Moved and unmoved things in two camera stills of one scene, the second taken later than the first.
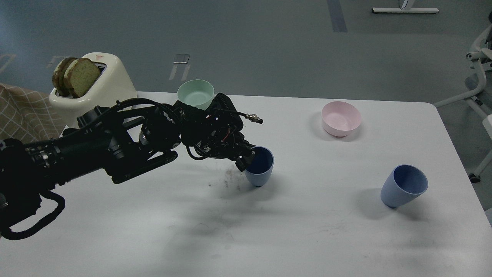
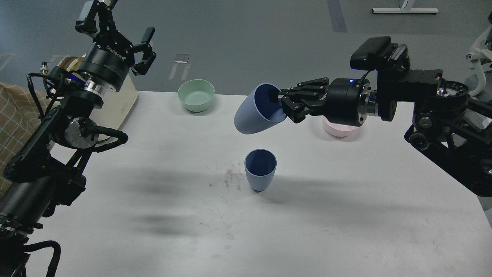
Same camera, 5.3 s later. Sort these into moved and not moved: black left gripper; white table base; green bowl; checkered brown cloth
Moved: black left gripper
Not moved: green bowl; white table base; checkered brown cloth
